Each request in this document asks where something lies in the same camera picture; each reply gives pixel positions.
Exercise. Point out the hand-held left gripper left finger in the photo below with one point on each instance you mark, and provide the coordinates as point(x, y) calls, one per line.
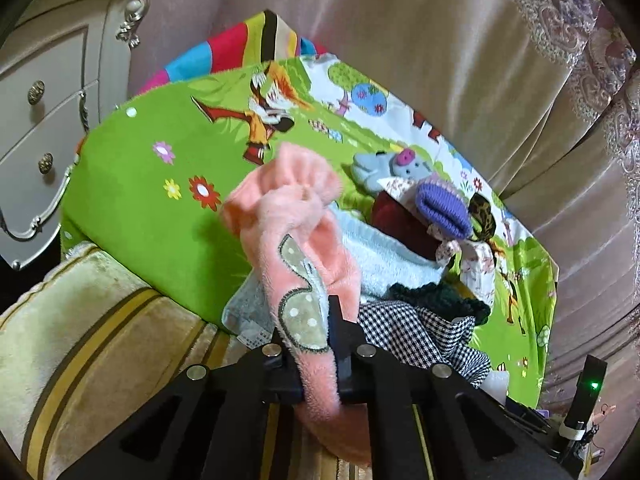
point(280, 362)

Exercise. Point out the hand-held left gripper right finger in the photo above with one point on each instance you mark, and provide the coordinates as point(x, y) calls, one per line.
point(346, 355)

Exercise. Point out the pink plush cloth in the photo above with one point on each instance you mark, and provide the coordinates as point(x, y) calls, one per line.
point(310, 240)

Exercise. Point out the dark red knit cloth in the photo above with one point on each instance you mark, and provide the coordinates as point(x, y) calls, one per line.
point(400, 225)

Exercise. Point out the black white checkered cloth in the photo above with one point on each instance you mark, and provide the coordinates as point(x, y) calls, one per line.
point(400, 325)

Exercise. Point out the white object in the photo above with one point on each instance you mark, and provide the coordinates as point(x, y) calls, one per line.
point(496, 387)

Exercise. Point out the light blue towel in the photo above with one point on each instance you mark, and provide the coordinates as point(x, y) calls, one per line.
point(395, 265)

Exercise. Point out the dark green knit cloth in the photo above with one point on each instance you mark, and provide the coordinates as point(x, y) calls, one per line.
point(430, 295)

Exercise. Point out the white floral cloth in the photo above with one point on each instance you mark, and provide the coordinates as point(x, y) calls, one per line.
point(472, 265)

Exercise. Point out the purple knit sock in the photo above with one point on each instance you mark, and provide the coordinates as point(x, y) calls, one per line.
point(440, 205)

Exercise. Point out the grey plush elephant toy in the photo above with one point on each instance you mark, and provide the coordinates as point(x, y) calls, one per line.
point(370, 167)

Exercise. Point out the leopard print cloth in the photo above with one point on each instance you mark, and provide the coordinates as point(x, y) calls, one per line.
point(482, 215)

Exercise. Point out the beige striped plush cushion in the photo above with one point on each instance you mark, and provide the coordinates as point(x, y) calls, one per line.
point(75, 335)

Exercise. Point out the green cartoon printed blanket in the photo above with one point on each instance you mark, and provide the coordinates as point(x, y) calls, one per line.
point(150, 200)

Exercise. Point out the brass drawer knob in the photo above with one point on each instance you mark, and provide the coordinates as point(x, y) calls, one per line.
point(35, 92)
point(46, 162)

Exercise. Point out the beige curtain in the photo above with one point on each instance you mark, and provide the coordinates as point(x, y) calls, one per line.
point(425, 35)

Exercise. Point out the embroidered lace curtain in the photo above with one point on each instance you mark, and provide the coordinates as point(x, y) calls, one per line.
point(575, 25)

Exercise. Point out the white ornate dresser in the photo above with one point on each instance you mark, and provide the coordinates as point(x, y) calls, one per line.
point(55, 60)

